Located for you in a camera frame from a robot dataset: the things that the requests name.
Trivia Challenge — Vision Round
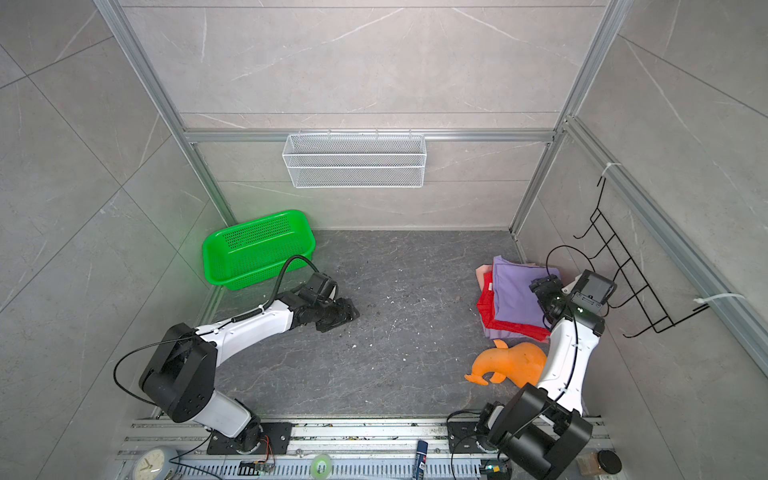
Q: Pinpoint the purple t-shirt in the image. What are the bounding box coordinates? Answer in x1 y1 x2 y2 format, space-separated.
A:
492 256 548 328

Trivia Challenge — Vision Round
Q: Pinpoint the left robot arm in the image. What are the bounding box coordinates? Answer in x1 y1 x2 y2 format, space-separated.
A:
139 293 359 442

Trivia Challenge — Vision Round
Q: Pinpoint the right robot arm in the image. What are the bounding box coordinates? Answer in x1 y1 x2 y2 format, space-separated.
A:
476 270 616 479

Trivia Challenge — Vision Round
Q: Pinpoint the orange plush toy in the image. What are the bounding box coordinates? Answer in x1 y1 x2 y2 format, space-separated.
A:
464 339 547 388

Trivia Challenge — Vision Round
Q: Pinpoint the red folded t-shirt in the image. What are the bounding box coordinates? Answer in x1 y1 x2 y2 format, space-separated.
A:
475 265 550 342

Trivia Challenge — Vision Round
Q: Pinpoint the pink folded t-shirt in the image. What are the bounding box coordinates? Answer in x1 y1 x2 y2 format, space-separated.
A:
475 265 493 290

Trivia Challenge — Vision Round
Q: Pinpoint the green plastic basket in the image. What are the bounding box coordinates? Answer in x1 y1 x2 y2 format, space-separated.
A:
202 210 316 291

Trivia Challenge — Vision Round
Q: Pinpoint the green tape roll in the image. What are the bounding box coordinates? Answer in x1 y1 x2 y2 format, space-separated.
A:
310 454 333 480

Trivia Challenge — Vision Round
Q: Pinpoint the brown jar black lid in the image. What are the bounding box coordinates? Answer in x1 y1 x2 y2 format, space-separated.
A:
576 450 623 478

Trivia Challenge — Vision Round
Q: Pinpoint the blue spray can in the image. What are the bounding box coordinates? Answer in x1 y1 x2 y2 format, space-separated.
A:
411 440 428 480

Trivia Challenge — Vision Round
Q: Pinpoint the small electronics board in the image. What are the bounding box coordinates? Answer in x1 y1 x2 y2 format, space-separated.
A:
237 461 275 476

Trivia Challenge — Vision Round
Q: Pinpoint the green circuit board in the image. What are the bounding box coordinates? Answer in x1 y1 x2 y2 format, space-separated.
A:
479 460 512 480

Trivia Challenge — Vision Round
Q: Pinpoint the white analog clock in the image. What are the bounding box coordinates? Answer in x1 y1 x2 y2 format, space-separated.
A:
130 446 178 480

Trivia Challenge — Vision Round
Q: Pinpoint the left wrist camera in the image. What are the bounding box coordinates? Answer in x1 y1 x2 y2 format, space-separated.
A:
303 272 338 302

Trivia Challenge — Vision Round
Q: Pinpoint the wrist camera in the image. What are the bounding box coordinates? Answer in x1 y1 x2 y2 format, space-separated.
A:
303 272 338 302
570 270 617 314

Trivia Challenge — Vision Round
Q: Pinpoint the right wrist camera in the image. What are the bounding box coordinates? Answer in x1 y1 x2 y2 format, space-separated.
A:
570 270 617 314

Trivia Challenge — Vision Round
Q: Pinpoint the black corrugated cable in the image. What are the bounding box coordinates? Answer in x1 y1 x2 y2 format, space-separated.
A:
263 254 319 310

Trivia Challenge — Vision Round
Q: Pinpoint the black wire hook rack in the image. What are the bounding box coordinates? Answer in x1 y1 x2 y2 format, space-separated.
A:
572 178 710 339

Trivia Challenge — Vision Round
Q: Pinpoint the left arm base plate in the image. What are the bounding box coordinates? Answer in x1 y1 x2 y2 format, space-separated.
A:
206 422 293 455

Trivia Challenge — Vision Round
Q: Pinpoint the white wire mesh shelf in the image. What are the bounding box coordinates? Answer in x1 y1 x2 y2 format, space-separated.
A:
282 133 428 189

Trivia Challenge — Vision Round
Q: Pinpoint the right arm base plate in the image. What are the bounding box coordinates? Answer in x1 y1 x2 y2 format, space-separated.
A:
446 421 497 454

